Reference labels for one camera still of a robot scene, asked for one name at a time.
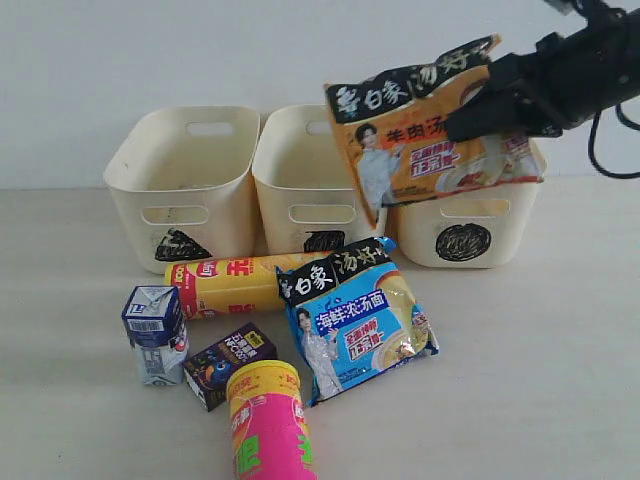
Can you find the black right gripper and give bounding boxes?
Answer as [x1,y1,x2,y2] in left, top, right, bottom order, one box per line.
[444,19,639,142]

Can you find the orange noodle packet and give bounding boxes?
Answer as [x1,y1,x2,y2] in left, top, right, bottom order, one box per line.
[324,34,544,225]

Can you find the blue noodle packet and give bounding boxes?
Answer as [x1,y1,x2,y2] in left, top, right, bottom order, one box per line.
[276,237,439,406]

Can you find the yellow Lays chips can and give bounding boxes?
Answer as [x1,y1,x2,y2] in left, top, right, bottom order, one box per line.
[164,251,328,319]

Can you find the pink Lays chips can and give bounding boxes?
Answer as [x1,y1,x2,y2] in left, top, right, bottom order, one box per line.
[226,360,317,480]

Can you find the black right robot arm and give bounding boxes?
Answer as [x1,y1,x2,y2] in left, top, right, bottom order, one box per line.
[444,1,639,142]

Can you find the cream bin circle mark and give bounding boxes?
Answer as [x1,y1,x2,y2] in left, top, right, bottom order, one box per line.
[396,134,547,269]

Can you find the cream bin square mark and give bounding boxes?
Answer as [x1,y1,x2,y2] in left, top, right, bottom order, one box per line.
[252,105,387,255]

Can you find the cream bin triangle mark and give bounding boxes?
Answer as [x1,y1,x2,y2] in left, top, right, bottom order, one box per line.
[103,106,261,274]

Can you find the purple juice box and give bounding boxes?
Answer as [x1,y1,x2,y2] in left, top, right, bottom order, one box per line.
[183,322,278,412]

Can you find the blue white milk carton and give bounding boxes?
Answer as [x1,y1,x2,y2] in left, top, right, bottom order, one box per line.
[121,285,189,386]

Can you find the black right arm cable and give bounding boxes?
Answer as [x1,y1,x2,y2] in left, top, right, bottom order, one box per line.
[585,102,640,180]

